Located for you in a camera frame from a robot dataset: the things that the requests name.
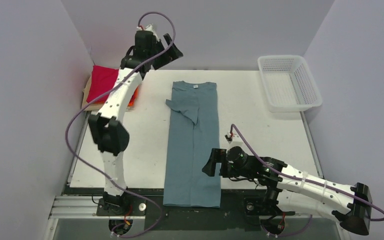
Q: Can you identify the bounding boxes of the blue-grey t shirt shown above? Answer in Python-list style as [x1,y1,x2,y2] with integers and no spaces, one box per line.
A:
[163,81,221,208]

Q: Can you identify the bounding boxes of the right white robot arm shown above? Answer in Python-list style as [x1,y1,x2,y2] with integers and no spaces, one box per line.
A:
[202,146,372,236]

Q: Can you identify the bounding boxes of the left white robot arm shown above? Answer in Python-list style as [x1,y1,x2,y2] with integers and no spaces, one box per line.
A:
[88,30,183,216]

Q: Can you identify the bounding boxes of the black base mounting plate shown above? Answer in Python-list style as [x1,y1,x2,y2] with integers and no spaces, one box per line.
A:
[95,188,329,233]

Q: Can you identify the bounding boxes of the folded magenta t shirt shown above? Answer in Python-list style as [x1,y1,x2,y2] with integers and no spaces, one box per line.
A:
[86,65,119,103]

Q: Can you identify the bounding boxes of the folded orange t shirt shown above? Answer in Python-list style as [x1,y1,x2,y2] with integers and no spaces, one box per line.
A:
[127,88,139,108]

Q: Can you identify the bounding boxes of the folded beige t shirt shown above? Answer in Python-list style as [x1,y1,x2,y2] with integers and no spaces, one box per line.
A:
[80,76,107,112]

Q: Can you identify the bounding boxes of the white plastic basket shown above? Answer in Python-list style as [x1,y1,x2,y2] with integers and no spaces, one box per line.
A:
[257,55,323,113]

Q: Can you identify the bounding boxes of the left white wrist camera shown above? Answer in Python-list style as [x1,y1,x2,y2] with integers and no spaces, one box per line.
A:
[142,23,157,35]

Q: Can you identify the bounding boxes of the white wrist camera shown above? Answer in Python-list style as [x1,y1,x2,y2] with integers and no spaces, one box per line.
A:
[142,23,157,35]
[225,132,233,143]

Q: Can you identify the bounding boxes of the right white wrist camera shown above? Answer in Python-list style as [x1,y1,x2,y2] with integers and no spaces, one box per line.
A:
[225,132,233,143]

